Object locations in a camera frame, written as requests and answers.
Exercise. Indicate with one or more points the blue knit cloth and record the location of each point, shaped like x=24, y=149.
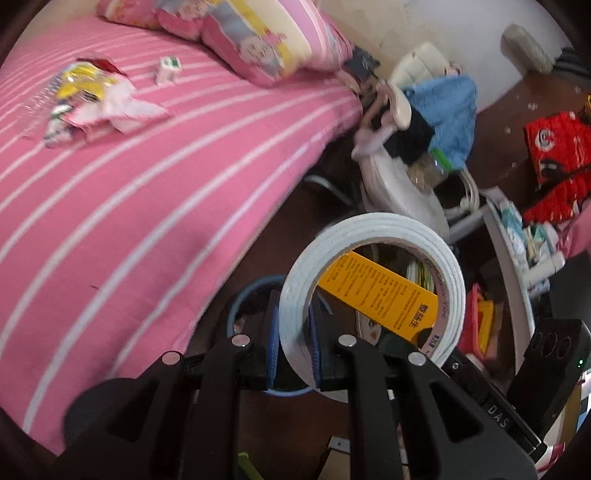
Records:
x=455, y=110

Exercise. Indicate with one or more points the white shelf rack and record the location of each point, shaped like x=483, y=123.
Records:
x=512, y=258

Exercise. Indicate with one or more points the white tape roll yellow label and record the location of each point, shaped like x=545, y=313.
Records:
x=295, y=295

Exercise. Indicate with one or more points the crumpled snack wrappers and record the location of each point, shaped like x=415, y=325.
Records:
x=129, y=108

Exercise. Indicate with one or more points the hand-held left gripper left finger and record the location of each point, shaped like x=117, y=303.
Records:
x=274, y=341

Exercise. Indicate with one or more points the small white green carton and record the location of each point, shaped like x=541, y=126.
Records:
x=167, y=70

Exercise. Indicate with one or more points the pink striped bed sheet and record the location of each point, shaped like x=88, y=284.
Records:
x=138, y=207

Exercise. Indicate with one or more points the large pink cartoon pillow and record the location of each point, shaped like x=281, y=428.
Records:
x=277, y=37

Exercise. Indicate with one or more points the pale pink toy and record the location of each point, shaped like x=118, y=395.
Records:
x=392, y=104

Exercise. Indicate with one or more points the blue rimmed bin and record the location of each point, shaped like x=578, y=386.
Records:
x=249, y=288

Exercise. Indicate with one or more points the yellow snack wrapper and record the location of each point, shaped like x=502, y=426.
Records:
x=83, y=82

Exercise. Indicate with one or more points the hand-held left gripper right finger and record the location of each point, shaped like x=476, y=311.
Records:
x=316, y=346

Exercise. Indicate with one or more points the grey white cushion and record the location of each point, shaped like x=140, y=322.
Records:
x=526, y=46

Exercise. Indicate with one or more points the red yellow toy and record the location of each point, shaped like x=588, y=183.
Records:
x=480, y=323

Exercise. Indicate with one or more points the small pink cartoon pillow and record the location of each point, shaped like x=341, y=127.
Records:
x=129, y=11

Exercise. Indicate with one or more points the white plastic seat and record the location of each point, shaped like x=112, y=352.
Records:
x=397, y=189

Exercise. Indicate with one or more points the clear plastic bottle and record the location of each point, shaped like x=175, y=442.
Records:
x=39, y=99

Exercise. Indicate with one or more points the white green packet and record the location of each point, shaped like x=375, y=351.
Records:
x=60, y=127

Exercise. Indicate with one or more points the black cloth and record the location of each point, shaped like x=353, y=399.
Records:
x=411, y=138

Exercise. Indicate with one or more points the white padded chair back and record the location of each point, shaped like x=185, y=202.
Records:
x=422, y=60

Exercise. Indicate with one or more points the dark grey cloth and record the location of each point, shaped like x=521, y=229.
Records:
x=360, y=62

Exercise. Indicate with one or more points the red printed bag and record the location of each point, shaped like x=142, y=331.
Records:
x=558, y=147

